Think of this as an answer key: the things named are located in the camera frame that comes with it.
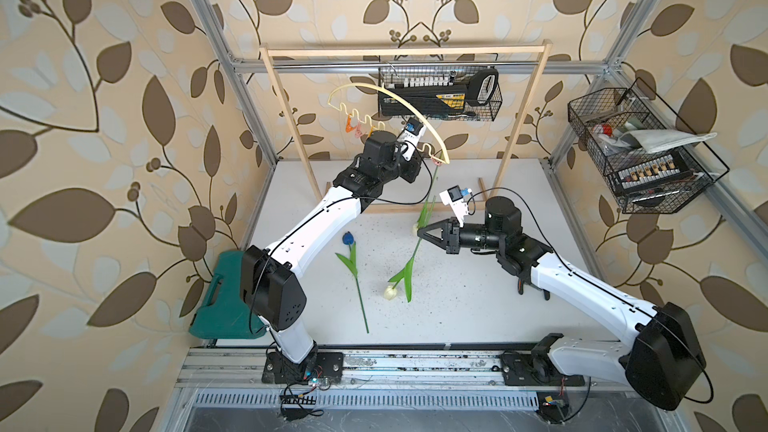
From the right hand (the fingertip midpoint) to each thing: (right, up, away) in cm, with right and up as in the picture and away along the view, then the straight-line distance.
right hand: (418, 232), depth 71 cm
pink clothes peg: (+4, +17, +1) cm, 18 cm away
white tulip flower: (-3, -10, +2) cm, 11 cm away
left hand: (+2, +21, +4) cm, 21 cm away
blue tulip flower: (-19, -13, +21) cm, 32 cm away
